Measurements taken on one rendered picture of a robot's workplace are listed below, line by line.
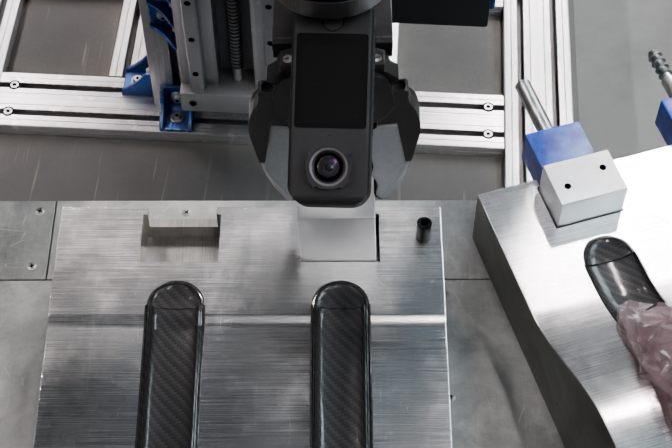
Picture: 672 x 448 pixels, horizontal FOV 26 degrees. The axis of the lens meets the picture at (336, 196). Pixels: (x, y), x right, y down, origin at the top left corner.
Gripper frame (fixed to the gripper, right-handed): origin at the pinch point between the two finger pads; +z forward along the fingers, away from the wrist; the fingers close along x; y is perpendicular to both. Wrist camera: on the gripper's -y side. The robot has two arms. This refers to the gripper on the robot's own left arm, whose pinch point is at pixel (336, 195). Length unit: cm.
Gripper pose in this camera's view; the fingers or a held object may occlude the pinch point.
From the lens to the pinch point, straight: 94.9
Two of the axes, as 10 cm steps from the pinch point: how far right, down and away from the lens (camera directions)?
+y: 0.0, -8.2, 5.7
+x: -10.0, 0.1, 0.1
